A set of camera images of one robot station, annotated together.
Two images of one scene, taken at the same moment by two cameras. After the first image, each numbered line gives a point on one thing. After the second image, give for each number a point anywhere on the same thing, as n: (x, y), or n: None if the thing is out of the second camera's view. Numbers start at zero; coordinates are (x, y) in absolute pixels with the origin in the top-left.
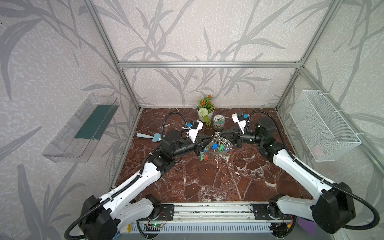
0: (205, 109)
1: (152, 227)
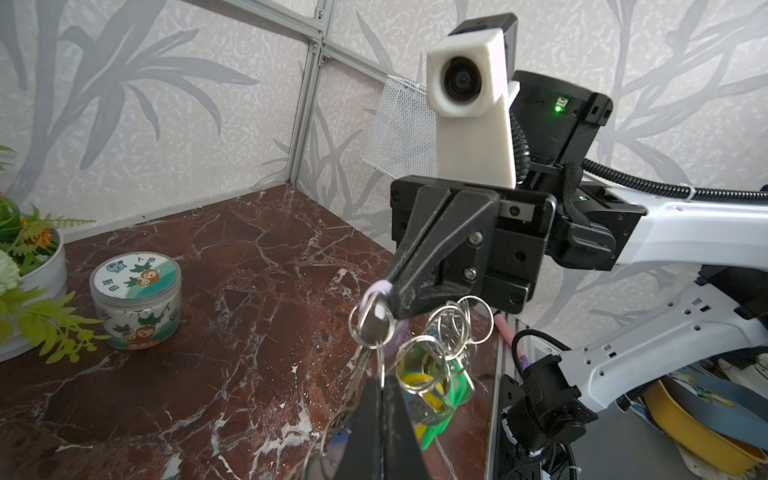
0: (35, 315)
1: None
